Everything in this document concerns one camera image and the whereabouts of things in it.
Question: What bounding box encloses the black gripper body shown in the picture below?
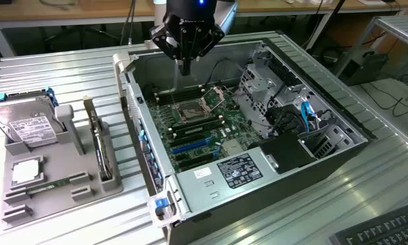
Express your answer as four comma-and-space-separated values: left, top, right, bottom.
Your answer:
162, 0, 223, 61

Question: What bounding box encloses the graphics card with metal bracket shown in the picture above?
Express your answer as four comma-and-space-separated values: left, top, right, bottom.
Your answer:
82, 95, 114, 183

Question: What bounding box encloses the metal disk bay cage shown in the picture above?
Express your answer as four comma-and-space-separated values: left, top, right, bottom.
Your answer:
238, 63, 289, 109

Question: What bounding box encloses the wooden desk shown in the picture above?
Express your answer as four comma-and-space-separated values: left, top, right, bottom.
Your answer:
0, 0, 408, 58

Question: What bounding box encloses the CPU socket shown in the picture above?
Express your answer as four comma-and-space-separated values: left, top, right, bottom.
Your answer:
177, 101, 210, 124

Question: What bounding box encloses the green motherboard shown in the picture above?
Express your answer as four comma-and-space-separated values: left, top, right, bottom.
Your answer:
146, 84, 263, 172

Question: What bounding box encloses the installed RAM stick with label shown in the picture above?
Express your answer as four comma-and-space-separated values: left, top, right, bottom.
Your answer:
173, 117, 226, 138

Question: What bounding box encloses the black expansion slot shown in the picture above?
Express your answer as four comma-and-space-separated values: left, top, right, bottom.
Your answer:
169, 132, 207, 149
175, 150, 217, 164

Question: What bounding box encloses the open black PC case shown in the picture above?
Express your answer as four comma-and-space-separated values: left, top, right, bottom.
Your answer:
113, 30, 379, 245

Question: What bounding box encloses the blue expansion slot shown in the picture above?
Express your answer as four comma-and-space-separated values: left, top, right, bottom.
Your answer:
171, 139, 210, 154

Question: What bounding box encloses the silver chipset heat sink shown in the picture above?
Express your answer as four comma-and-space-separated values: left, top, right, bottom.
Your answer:
222, 141, 243, 157

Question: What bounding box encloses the black box on floor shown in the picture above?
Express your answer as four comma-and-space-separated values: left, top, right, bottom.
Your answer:
346, 50, 390, 87

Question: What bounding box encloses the black plastic fan shroud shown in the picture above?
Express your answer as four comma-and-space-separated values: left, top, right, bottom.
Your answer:
258, 133, 318, 175

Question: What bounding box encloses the hard disk with blue rails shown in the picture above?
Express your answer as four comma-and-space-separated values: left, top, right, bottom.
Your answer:
0, 86, 69, 149

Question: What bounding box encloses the grey power supply with label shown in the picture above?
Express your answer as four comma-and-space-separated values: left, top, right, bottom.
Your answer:
175, 146, 281, 213

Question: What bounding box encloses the metal slat side table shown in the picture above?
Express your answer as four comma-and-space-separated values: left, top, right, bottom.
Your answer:
354, 15, 408, 67

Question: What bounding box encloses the blue case latch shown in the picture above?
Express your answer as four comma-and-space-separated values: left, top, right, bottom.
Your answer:
154, 198, 173, 209

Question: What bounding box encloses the CPU with silver lid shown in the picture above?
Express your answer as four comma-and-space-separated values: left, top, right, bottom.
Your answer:
11, 160, 45, 185

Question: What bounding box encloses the green RAM stick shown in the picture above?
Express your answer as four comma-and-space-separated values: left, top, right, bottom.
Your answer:
7, 176, 74, 198

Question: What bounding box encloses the grey parts rack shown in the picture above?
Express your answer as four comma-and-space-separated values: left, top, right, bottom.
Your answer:
2, 104, 126, 225

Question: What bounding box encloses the black keyboard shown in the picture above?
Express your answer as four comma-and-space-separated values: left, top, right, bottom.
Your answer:
329, 201, 408, 245

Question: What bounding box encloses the black wire in case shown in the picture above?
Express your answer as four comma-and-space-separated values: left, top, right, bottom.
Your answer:
206, 58, 234, 85

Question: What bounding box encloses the grey hanging cable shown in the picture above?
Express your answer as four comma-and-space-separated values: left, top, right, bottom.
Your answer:
119, 0, 139, 46

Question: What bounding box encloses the black coiled cable on floor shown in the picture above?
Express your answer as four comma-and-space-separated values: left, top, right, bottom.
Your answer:
322, 47, 343, 66

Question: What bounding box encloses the blue wire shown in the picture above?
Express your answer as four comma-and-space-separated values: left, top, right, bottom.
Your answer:
301, 101, 315, 133

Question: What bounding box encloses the black cable on white table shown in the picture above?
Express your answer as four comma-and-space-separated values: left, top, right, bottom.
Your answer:
359, 73, 408, 135

